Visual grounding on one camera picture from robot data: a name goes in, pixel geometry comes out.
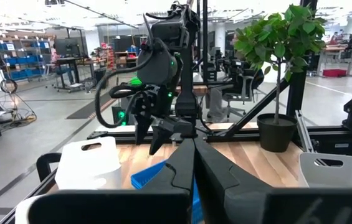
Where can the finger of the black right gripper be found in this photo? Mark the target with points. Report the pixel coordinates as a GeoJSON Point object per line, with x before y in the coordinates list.
{"type": "Point", "coordinates": [143, 127]}
{"type": "Point", "coordinates": [169, 129]}

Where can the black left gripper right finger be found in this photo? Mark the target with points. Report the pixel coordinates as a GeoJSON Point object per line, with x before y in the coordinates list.
{"type": "Point", "coordinates": [225, 199]}

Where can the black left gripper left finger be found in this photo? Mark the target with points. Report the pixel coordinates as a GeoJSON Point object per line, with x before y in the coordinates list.
{"type": "Point", "coordinates": [169, 186]}

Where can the blue plastic lattice basket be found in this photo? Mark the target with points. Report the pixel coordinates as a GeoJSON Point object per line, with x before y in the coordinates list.
{"type": "Point", "coordinates": [146, 177]}

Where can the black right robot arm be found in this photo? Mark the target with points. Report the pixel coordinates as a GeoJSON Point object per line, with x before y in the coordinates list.
{"type": "Point", "coordinates": [186, 102]}

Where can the shelf rack with blue bins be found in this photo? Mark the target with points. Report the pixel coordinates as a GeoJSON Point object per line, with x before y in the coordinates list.
{"type": "Point", "coordinates": [23, 59]}

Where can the black box with green lights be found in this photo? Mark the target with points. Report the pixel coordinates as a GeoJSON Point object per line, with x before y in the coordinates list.
{"type": "Point", "coordinates": [120, 115]}

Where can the bright green tray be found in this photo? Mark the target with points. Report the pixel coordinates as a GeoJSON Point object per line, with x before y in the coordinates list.
{"type": "Point", "coordinates": [136, 81]}

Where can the wooden top workbench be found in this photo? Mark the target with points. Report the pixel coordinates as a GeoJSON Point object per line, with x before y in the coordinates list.
{"type": "Point", "coordinates": [201, 90]}

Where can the black floor mat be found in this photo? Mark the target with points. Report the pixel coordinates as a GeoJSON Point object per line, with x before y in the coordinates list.
{"type": "Point", "coordinates": [85, 109]}

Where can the black waste bin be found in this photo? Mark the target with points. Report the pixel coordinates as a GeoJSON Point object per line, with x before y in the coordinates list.
{"type": "Point", "coordinates": [100, 79]}

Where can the green tree in black pot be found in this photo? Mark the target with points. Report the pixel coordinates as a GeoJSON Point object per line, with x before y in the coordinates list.
{"type": "Point", "coordinates": [275, 133]}

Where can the black office chair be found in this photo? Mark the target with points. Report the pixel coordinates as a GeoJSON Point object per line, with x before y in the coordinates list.
{"type": "Point", "coordinates": [244, 87]}

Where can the black rolling desk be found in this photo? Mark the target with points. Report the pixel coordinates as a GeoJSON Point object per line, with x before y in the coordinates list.
{"type": "Point", "coordinates": [66, 60]}

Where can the black desk monitor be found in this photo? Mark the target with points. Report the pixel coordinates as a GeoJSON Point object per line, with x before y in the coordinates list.
{"type": "Point", "coordinates": [66, 46]}

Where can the red floor crate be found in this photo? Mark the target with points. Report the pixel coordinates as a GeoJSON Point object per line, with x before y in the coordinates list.
{"type": "Point", "coordinates": [334, 73]}

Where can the distant robot workbench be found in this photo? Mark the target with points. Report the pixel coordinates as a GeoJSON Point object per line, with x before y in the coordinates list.
{"type": "Point", "coordinates": [344, 48]}

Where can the silver aluminium rail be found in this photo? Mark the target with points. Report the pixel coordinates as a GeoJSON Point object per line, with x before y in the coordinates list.
{"type": "Point", "coordinates": [305, 133]}

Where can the black aluminium rig frame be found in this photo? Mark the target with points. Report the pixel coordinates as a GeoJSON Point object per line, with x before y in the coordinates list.
{"type": "Point", "coordinates": [328, 132]}

